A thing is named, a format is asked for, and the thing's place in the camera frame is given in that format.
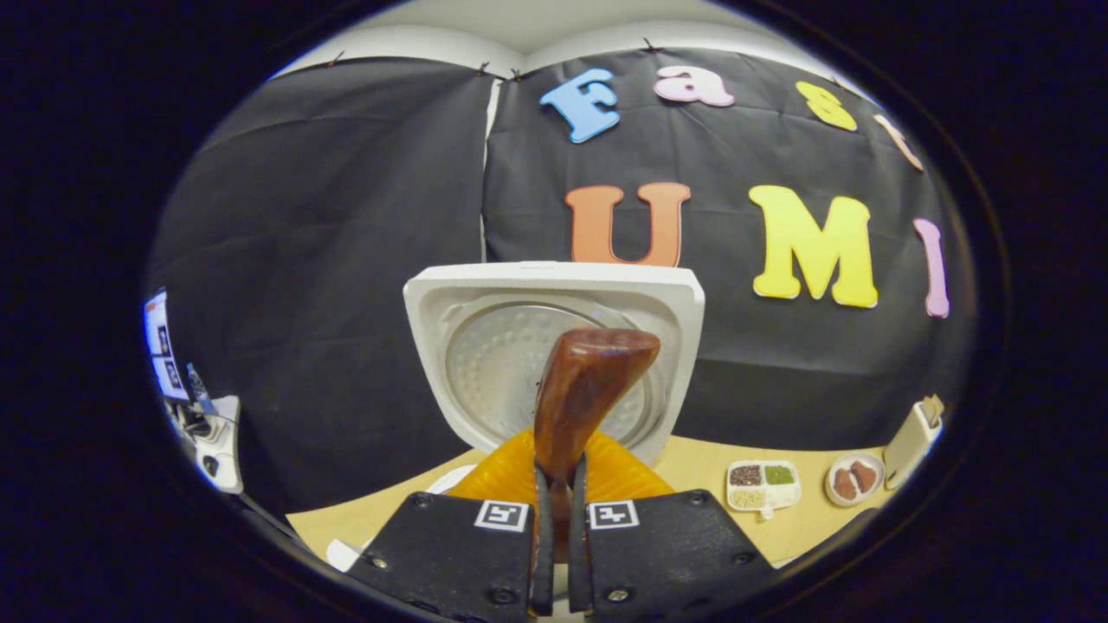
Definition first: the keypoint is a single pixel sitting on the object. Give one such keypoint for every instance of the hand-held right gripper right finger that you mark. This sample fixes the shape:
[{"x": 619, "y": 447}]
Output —
[{"x": 675, "y": 554}]

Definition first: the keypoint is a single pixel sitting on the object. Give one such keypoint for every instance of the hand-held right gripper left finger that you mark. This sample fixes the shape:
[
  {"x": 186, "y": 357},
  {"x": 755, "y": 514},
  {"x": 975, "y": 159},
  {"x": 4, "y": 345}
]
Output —
[{"x": 450, "y": 554}]

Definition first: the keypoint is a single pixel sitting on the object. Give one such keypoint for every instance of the brown wooden spoon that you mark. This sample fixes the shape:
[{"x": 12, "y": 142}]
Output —
[{"x": 589, "y": 381}]

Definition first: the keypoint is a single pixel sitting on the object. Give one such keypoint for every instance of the white rice cooker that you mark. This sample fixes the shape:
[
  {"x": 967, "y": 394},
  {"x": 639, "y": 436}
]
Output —
[{"x": 450, "y": 303}]

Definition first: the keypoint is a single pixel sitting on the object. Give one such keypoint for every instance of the divided white grain tray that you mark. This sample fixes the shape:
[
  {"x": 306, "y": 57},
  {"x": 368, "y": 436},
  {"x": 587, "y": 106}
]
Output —
[{"x": 783, "y": 493}]

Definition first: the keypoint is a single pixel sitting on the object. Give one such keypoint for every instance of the brown meat piece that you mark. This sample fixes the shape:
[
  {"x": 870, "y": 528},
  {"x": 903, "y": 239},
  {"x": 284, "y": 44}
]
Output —
[
  {"x": 845, "y": 484},
  {"x": 864, "y": 476}
]

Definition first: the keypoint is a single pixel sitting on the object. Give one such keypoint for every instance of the white round plate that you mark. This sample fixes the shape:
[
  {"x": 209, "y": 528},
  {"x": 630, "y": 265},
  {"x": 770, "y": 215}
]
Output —
[{"x": 853, "y": 502}]

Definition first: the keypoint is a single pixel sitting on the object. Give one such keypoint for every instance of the white side desk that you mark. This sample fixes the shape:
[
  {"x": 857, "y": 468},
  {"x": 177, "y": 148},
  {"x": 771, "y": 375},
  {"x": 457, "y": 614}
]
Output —
[{"x": 227, "y": 450}]

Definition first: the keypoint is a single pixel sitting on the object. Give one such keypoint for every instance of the white toaster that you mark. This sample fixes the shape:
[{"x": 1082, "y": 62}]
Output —
[{"x": 905, "y": 450}]

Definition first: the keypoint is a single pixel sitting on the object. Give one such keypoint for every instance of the black computer mouse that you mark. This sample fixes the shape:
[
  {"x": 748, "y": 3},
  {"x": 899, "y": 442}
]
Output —
[{"x": 209, "y": 465}]

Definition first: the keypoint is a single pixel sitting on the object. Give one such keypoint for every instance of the toast slice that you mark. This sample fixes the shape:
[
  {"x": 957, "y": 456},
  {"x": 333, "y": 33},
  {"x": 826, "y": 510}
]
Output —
[{"x": 931, "y": 409}]

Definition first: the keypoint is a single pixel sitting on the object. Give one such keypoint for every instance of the black backdrop cloth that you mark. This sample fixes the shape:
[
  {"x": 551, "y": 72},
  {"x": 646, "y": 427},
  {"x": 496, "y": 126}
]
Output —
[{"x": 346, "y": 260}]

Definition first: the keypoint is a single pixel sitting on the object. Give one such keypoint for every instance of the computer monitor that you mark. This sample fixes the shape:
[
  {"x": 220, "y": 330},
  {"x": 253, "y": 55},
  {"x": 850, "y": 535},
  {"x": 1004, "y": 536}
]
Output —
[{"x": 164, "y": 346}]

